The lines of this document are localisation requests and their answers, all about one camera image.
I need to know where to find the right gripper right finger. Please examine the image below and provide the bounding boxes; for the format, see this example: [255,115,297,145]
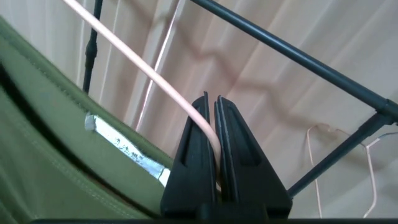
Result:
[214,95,293,218]

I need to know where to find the pink clothes hanger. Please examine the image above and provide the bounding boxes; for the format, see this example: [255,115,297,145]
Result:
[62,0,222,190]
[306,123,398,218]

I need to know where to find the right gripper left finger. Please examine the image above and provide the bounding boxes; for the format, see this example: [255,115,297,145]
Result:
[160,91,218,218]

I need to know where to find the black clothes rack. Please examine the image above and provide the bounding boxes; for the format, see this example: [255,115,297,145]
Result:
[82,0,398,200]

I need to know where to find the green long-sleeved shirt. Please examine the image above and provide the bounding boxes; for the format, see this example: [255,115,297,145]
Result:
[0,15,175,220]

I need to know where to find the beige curtain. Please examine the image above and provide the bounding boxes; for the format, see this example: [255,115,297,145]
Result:
[0,0,398,218]

